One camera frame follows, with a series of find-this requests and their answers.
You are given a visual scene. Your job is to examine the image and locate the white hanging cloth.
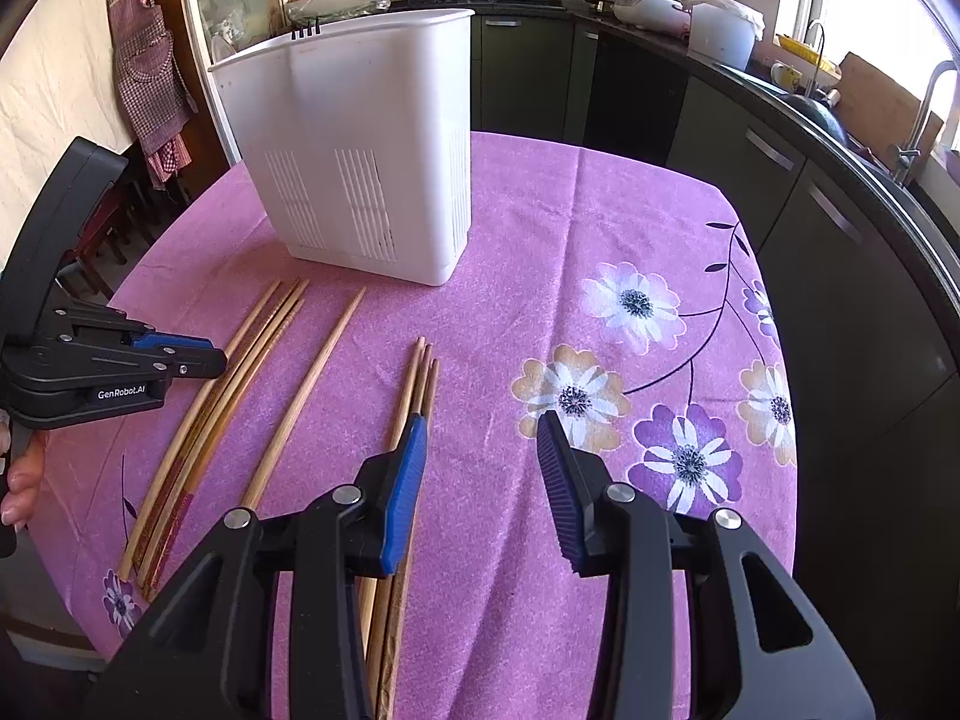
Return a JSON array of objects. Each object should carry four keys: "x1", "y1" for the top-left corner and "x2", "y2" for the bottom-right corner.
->
[{"x1": 0, "y1": 0, "x2": 143, "y2": 256}]

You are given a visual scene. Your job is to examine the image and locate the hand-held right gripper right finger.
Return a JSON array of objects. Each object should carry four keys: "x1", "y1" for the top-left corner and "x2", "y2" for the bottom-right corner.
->
[{"x1": 536, "y1": 411, "x2": 878, "y2": 720}]

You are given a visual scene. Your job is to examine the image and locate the white plastic utensil holder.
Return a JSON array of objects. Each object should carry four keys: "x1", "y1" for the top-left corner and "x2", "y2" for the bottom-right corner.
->
[{"x1": 208, "y1": 7, "x2": 476, "y2": 287}]

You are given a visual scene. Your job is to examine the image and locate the dark kitchen base cabinets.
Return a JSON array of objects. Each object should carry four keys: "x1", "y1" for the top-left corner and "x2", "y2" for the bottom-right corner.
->
[{"x1": 471, "y1": 11, "x2": 960, "y2": 720}]

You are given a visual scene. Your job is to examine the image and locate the yellow tray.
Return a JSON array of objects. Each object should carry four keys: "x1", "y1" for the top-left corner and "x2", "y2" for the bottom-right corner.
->
[{"x1": 776, "y1": 34, "x2": 841, "y2": 77}]

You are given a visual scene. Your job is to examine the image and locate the steel kitchen sink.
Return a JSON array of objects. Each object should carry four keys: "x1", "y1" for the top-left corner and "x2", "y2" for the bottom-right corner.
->
[{"x1": 765, "y1": 82, "x2": 960, "y2": 203}]

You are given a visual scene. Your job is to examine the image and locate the checkered apron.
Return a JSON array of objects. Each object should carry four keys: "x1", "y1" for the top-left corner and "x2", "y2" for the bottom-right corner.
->
[{"x1": 107, "y1": 0, "x2": 197, "y2": 188}]

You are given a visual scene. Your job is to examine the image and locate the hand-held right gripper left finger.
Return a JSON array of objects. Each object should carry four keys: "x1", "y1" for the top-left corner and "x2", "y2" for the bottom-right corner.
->
[{"x1": 82, "y1": 414, "x2": 430, "y2": 720}]

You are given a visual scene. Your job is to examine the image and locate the black kitchen countertop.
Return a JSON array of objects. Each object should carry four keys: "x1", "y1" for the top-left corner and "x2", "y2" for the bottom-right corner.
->
[{"x1": 469, "y1": 0, "x2": 960, "y2": 361}]

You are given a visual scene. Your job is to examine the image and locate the white lined bucket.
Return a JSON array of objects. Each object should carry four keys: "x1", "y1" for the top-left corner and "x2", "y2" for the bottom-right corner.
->
[{"x1": 688, "y1": 0, "x2": 766, "y2": 70}]

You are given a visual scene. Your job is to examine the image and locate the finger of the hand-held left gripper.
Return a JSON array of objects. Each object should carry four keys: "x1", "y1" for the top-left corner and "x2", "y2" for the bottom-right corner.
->
[
  {"x1": 146, "y1": 347, "x2": 227, "y2": 380},
  {"x1": 129, "y1": 328, "x2": 215, "y2": 353}
]

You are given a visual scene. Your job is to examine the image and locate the white rice cooker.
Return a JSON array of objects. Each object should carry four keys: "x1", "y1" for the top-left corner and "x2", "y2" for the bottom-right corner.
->
[{"x1": 613, "y1": 0, "x2": 692, "y2": 37}]

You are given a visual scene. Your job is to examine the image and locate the wooden cutting board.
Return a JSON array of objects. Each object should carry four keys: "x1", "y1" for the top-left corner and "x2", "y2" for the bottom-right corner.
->
[{"x1": 832, "y1": 52, "x2": 944, "y2": 158}]

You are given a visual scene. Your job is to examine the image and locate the clear plastic bag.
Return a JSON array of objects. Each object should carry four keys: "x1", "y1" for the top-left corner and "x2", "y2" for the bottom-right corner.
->
[{"x1": 285, "y1": 0, "x2": 391, "y2": 22}]

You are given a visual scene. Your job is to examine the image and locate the purple floral tablecloth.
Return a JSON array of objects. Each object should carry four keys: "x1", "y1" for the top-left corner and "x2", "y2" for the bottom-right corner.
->
[{"x1": 15, "y1": 131, "x2": 800, "y2": 720}]

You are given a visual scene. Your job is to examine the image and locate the dark wooden chair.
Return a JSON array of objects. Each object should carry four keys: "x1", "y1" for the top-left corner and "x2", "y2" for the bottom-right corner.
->
[{"x1": 56, "y1": 157, "x2": 155, "y2": 301}]

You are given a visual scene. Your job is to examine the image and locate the small steel faucet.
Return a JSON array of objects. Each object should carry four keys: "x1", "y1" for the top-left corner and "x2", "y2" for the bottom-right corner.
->
[{"x1": 804, "y1": 21, "x2": 827, "y2": 91}]

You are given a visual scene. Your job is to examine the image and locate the person's left hand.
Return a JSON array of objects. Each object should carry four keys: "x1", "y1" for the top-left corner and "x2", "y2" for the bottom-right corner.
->
[{"x1": 0, "y1": 420, "x2": 50, "y2": 530}]

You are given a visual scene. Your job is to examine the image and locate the dark wok in sink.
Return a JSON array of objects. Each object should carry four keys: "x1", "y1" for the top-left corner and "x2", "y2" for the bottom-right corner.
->
[{"x1": 780, "y1": 94, "x2": 848, "y2": 147}]

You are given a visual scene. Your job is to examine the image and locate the tall steel faucet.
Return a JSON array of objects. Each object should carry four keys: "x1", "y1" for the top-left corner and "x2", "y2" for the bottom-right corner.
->
[{"x1": 892, "y1": 60, "x2": 960, "y2": 185}]

